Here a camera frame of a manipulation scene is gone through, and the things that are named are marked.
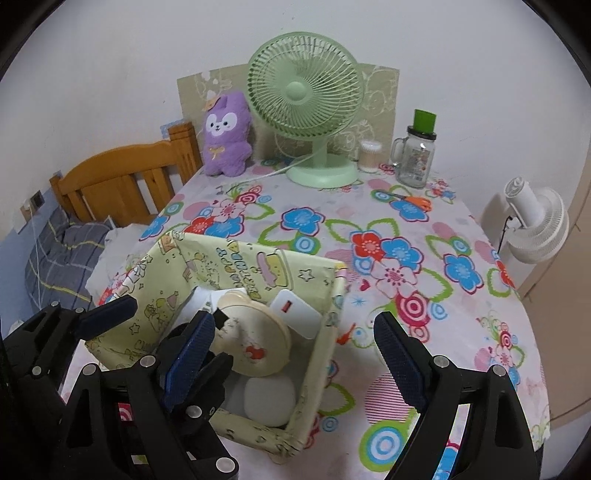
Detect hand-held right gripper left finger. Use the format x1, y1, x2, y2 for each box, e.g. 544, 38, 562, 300
60, 310, 216, 480

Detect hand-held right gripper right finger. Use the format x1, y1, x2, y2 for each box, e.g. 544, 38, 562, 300
373, 311, 539, 480

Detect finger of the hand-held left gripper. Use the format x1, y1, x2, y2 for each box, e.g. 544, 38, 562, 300
182, 353, 238, 480
14, 295, 139, 384

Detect round beige compact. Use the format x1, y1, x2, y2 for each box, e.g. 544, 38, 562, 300
210, 287, 291, 377

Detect white remote control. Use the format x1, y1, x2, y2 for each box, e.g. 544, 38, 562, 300
182, 286, 220, 328

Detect white power bank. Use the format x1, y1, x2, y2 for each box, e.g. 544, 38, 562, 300
269, 287, 322, 341

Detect yellow fabric storage box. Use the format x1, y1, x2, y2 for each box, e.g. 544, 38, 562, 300
85, 231, 348, 464

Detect white cloth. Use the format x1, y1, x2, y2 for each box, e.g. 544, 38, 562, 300
85, 223, 160, 305

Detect grey plaid blanket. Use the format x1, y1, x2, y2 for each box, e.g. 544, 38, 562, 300
23, 203, 114, 319

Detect blue bedsheet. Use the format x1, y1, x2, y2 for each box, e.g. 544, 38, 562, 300
0, 231, 42, 333

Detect wooden bed headboard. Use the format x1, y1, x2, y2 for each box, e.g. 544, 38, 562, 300
49, 121, 202, 228

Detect orange scissors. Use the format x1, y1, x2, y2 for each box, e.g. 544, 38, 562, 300
392, 194, 434, 212

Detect floral tablecloth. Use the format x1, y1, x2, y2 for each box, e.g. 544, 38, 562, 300
60, 157, 552, 480

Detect beige door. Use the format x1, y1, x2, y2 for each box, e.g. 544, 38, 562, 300
517, 152, 591, 425

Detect white standing fan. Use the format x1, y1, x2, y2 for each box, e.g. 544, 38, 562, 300
480, 178, 571, 289

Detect glass mug jar green lid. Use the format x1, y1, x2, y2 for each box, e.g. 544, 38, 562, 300
391, 109, 438, 189

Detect purple plush toy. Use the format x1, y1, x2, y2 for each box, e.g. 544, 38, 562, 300
202, 91, 254, 177

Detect cotton swab jar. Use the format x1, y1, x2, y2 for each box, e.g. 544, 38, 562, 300
359, 141, 384, 175

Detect green desk fan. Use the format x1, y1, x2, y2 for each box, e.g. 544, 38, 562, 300
246, 31, 365, 189

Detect white wall socket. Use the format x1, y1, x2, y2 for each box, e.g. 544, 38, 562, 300
13, 205, 35, 234

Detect white fan cord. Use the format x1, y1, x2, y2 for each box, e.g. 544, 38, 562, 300
252, 154, 315, 182

